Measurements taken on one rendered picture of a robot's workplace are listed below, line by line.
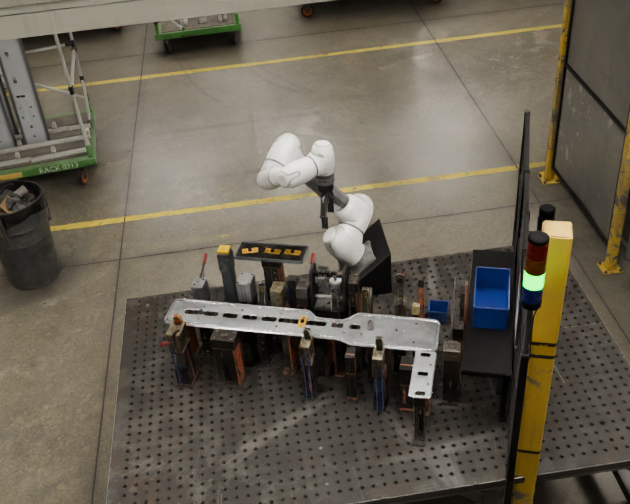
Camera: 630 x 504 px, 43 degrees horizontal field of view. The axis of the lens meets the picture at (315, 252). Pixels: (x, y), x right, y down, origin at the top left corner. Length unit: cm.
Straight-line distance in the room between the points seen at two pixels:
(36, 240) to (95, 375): 118
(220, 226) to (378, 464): 321
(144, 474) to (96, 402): 146
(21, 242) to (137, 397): 216
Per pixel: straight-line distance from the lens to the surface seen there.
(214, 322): 400
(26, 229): 591
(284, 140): 413
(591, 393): 408
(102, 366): 543
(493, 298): 399
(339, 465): 370
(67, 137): 758
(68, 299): 606
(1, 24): 107
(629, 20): 533
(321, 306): 405
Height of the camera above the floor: 363
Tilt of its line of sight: 37 degrees down
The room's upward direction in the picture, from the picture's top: 5 degrees counter-clockwise
